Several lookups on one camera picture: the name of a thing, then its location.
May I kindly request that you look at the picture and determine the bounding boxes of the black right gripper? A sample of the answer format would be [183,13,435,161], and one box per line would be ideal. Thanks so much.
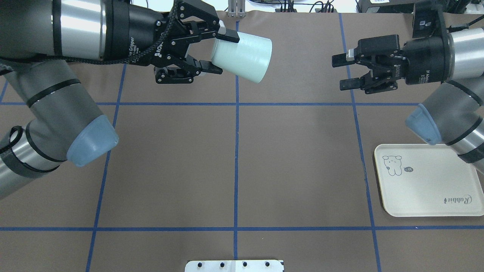
[332,34,451,94]

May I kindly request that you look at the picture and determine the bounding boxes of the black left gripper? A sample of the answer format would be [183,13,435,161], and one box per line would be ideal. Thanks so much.
[102,0,240,84]

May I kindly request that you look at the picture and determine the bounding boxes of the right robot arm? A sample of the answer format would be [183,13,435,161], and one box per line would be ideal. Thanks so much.
[332,28,484,172]

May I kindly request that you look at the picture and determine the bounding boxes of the cream rabbit tray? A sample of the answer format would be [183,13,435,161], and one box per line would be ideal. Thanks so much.
[374,144,483,217]

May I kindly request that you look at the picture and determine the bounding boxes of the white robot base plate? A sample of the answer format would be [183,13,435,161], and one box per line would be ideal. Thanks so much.
[184,260,285,272]

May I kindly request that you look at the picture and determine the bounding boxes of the pale green cup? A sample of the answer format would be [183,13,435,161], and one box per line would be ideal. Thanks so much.
[211,32,273,84]

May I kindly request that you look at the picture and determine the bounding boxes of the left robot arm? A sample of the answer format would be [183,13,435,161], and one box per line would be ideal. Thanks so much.
[1,0,242,199]

